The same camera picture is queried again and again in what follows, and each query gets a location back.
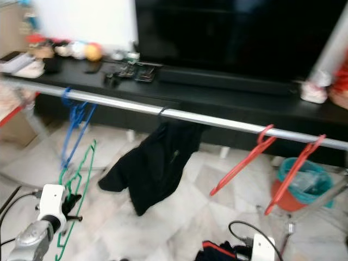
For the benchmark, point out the black television console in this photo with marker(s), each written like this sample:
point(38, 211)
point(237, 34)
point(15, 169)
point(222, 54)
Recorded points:
point(228, 103)

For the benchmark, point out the black flat television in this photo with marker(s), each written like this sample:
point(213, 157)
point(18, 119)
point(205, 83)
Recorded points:
point(239, 32)

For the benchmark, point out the red bin with teal bag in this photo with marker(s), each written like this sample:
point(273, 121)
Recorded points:
point(283, 197)

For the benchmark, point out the orange ball plush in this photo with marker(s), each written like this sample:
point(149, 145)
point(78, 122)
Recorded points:
point(93, 51)

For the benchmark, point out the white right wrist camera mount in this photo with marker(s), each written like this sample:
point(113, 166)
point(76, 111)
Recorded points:
point(262, 248)

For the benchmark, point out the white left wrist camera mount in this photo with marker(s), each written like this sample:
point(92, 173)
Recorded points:
point(50, 200)

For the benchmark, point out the black remote control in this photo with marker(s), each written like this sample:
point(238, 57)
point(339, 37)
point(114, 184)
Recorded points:
point(122, 69)

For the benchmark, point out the black soundbar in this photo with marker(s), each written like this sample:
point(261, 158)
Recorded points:
point(225, 80)

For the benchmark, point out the black smartphone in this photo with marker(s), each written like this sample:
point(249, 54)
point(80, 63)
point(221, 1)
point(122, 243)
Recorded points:
point(93, 67)

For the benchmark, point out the black folded case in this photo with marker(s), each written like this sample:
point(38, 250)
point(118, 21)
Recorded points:
point(112, 80)

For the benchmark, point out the brown cardboard box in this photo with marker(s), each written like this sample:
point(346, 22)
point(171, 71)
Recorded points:
point(19, 129)

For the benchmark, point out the marble pattern folding table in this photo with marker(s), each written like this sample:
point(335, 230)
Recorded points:
point(13, 103)

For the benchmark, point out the white ball plush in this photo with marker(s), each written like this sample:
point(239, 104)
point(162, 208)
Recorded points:
point(78, 50)

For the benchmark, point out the blue clothes hanger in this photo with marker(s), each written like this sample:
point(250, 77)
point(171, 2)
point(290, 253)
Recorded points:
point(76, 117)

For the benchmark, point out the black wallet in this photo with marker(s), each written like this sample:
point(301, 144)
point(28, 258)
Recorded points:
point(53, 65)

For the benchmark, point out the green clothes hanger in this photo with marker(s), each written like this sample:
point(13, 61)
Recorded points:
point(92, 148)

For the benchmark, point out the small black tray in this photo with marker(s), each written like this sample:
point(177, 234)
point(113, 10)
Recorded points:
point(148, 72)

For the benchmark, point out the navy garment with red trim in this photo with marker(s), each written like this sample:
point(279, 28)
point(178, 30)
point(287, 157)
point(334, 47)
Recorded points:
point(215, 251)

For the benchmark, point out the small white figurine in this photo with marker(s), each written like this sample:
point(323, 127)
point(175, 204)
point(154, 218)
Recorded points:
point(315, 89)

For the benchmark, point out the black t-shirt with green logo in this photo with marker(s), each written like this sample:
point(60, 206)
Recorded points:
point(155, 166)

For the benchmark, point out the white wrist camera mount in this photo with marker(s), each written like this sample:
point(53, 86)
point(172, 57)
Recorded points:
point(262, 248)
point(50, 200)

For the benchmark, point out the dark brown ball plush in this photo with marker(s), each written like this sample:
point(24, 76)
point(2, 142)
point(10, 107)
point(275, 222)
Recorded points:
point(62, 49)

